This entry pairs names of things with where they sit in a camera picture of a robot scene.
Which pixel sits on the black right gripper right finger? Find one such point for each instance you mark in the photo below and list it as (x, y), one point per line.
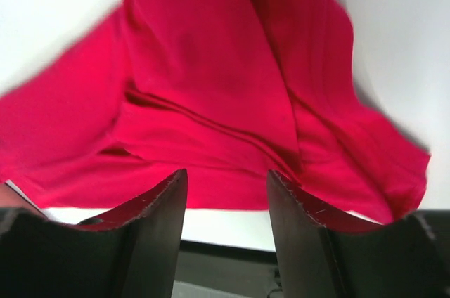
(323, 251)

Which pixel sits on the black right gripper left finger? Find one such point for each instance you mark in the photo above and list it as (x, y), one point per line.
(128, 251)

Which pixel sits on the crimson red t-shirt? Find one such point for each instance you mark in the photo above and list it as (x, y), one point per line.
(225, 89)

